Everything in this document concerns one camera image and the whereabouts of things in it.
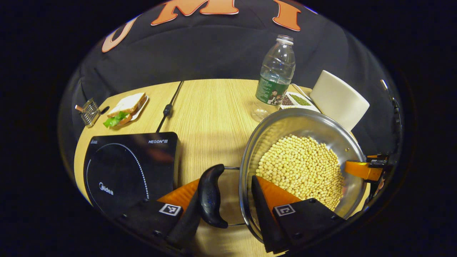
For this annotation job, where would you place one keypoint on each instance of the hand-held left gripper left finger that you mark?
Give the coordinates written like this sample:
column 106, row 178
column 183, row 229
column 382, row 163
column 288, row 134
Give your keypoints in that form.
column 185, row 228

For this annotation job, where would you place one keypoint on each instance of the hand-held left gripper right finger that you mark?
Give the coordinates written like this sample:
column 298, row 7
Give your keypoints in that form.
column 262, row 214

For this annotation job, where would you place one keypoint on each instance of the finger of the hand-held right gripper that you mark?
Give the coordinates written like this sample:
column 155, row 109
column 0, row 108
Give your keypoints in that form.
column 362, row 170

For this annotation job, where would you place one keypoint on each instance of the steel pot with soybeans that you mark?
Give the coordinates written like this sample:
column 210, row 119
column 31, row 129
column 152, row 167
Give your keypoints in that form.
column 300, row 167

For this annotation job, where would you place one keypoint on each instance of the black induction cooktop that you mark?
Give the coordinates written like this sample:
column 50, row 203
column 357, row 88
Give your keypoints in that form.
column 128, row 171

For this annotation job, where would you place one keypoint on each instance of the white toaster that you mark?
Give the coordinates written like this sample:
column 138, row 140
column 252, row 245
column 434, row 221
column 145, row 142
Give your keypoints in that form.
column 339, row 100

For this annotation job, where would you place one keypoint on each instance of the white divided bean dish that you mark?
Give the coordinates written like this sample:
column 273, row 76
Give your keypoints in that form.
column 296, row 100

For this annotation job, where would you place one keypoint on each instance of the clear plastic water bottle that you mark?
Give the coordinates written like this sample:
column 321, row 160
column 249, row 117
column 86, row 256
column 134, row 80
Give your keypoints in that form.
column 275, row 78

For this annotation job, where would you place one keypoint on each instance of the white sandwich plate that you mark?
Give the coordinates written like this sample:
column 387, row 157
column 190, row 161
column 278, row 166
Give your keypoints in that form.
column 141, row 108

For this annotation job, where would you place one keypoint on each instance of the sandwich with lettuce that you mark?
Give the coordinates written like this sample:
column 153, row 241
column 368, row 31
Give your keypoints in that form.
column 126, row 105

